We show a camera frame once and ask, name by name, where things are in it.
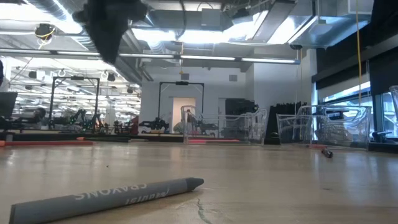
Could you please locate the clear plastic bin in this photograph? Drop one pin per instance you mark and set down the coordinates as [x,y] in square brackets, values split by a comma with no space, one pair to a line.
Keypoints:
[342,127]
[224,124]
[395,96]

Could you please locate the black table frame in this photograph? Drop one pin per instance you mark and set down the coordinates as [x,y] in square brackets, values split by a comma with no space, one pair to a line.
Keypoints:
[46,135]

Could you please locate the dome security camera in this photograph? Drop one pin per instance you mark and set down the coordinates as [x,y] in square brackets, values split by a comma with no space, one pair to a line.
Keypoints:
[295,47]

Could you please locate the black gantry frame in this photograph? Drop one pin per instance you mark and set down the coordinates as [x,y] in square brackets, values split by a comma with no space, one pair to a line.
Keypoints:
[52,99]
[182,83]

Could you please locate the grey crayon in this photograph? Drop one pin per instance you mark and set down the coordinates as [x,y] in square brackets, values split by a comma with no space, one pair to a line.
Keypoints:
[109,199]

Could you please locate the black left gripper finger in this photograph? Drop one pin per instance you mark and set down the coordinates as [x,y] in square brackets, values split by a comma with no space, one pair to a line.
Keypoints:
[109,40]

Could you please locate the black room divider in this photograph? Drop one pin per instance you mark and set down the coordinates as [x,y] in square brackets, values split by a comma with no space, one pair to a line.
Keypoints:
[272,124]

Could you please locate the pink pencil orange eraser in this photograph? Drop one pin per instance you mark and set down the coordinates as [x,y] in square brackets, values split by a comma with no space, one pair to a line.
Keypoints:
[214,141]

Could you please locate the black pen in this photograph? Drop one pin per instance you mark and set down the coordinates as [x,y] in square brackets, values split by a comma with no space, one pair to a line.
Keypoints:
[327,153]

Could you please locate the background black robot arm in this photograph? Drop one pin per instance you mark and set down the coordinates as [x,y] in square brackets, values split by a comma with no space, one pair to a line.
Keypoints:
[155,124]

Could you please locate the red pencil orange eraser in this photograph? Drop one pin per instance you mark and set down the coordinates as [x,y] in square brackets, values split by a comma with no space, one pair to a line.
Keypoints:
[46,143]

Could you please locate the grey ceiling unit box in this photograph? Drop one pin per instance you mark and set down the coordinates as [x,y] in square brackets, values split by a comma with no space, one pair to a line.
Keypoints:
[211,17]

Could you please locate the long linear ceiling lamp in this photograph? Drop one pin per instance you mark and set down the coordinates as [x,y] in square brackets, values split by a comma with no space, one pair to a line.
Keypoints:
[202,58]

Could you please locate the grey wall vent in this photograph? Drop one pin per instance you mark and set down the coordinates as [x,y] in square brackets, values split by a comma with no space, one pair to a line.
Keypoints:
[233,77]
[185,76]

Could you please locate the black background machine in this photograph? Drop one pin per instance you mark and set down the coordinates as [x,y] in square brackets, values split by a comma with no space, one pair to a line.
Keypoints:
[381,136]

